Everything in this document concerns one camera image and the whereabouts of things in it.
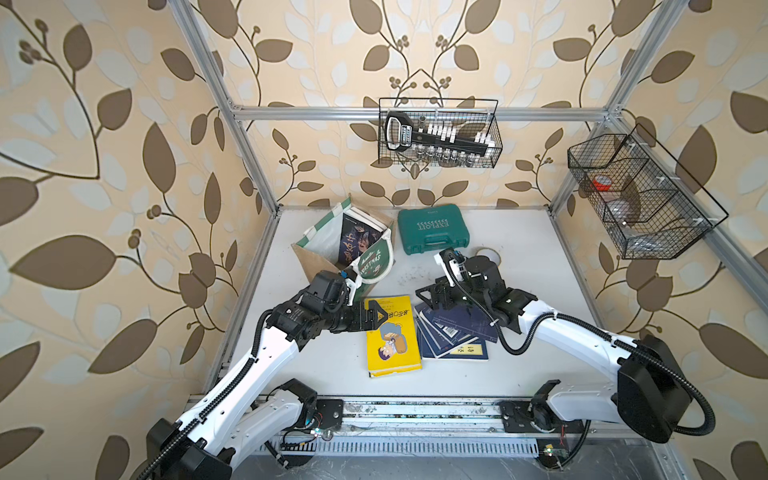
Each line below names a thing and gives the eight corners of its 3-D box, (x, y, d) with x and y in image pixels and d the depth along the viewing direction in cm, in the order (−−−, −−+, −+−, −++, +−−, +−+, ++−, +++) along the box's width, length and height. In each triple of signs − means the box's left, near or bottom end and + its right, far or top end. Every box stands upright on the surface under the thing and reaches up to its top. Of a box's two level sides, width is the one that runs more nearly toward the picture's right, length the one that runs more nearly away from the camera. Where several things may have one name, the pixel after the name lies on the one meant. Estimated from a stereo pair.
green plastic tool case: (405, 255, 107) (405, 248, 104) (396, 218, 119) (396, 210, 116) (471, 246, 109) (473, 239, 106) (456, 211, 121) (458, 203, 118)
